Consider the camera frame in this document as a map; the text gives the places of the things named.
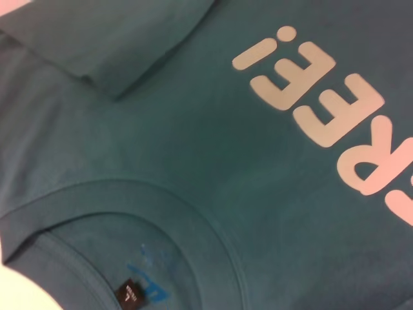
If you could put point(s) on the teal t-shirt with FREE print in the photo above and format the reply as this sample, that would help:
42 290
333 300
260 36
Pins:
193 161

